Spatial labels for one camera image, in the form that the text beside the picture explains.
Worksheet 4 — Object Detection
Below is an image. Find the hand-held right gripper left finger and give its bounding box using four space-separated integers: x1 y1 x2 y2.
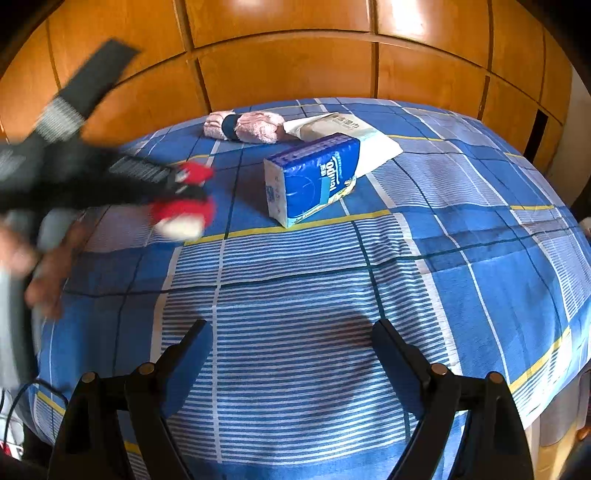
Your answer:
48 319 214 480

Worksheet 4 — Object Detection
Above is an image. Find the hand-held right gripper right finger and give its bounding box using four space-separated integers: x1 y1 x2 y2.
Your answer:
372 318 527 480

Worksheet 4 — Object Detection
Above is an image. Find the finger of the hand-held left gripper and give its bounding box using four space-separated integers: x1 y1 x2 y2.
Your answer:
111 156 209 205

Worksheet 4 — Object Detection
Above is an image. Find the red plush doll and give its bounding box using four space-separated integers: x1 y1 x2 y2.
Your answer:
150 161 218 241

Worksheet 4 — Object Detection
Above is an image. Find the person's left hand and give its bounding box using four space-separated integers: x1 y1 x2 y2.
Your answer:
0 220 90 320

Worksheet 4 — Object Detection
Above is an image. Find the blue plaid bed sheet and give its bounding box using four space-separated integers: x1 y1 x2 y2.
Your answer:
28 98 591 480

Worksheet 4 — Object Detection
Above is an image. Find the pink fluffy cloth roll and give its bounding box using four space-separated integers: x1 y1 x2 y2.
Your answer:
204 111 287 145

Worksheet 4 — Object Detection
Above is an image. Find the blue tissue pack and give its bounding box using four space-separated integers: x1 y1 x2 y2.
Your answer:
264 133 361 229

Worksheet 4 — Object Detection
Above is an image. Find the wooden wardrobe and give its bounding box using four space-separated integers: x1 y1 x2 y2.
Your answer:
0 0 573 162

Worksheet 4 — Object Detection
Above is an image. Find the white wet wipes pack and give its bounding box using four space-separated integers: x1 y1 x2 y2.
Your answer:
283 112 402 178

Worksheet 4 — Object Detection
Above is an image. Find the black cable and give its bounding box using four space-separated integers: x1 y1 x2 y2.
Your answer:
0 378 70 462

